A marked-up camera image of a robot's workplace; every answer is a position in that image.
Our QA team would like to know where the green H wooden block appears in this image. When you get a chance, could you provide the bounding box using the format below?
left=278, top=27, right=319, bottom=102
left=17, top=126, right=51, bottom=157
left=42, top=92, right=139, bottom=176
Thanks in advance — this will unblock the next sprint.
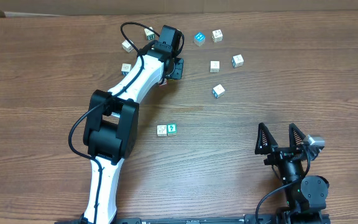
left=144, top=27, right=155, bottom=40

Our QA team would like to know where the cream block red letter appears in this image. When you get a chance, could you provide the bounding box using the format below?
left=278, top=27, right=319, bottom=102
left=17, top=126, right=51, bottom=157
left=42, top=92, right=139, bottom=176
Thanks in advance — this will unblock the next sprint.
left=159, top=78, right=167, bottom=86

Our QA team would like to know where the blue letter cream block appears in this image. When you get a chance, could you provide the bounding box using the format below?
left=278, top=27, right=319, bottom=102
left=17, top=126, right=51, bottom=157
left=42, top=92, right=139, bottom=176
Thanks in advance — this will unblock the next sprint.
left=121, top=63, right=132, bottom=76

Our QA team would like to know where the cream turtle wooden block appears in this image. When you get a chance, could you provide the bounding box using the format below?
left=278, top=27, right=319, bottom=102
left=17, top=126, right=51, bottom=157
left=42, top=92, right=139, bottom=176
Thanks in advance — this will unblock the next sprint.
left=210, top=61, right=220, bottom=73

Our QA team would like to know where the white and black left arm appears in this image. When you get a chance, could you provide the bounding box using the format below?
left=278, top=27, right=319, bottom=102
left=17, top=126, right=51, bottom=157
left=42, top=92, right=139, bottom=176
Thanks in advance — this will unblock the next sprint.
left=79, top=40, right=183, bottom=223

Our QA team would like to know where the small cream block far left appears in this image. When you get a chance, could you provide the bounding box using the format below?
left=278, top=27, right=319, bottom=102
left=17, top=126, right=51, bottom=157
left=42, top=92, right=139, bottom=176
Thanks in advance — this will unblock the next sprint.
left=122, top=40, right=134, bottom=53

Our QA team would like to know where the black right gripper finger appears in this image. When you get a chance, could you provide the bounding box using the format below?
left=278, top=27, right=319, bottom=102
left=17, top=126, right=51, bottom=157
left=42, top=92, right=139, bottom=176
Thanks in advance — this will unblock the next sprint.
left=289, top=123, right=306, bottom=147
left=255, top=123, right=278, bottom=155

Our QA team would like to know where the cream block with drawing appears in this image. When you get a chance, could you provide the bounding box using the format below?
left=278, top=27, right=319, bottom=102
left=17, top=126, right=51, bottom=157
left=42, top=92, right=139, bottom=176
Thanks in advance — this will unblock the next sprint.
left=212, top=29, right=223, bottom=42

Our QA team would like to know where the green top wooden block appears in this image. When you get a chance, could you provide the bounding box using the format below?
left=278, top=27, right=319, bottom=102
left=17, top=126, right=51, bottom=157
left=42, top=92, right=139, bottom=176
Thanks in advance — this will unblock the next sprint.
left=167, top=123, right=177, bottom=136

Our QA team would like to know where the blue top wooden block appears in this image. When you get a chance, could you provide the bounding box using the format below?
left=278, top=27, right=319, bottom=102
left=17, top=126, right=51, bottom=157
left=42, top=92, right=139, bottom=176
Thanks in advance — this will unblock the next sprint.
left=193, top=32, right=206, bottom=47

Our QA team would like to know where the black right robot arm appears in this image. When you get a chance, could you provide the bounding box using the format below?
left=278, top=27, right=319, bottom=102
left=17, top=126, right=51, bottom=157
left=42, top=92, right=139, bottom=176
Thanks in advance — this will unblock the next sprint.
left=255, top=123, right=331, bottom=224

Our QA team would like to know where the green R wooden block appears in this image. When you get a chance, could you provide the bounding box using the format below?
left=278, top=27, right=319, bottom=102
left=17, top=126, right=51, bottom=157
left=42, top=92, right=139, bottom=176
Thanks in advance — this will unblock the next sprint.
left=157, top=125, right=167, bottom=137

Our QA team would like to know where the cream umbrella block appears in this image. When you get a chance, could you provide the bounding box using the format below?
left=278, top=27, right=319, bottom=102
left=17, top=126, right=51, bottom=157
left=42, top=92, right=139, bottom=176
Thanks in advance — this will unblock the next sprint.
left=231, top=54, right=244, bottom=68
left=212, top=84, right=225, bottom=98

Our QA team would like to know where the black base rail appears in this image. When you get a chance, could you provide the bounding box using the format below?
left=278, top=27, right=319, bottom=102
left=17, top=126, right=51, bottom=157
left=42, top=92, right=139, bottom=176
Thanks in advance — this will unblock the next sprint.
left=55, top=214, right=331, bottom=224

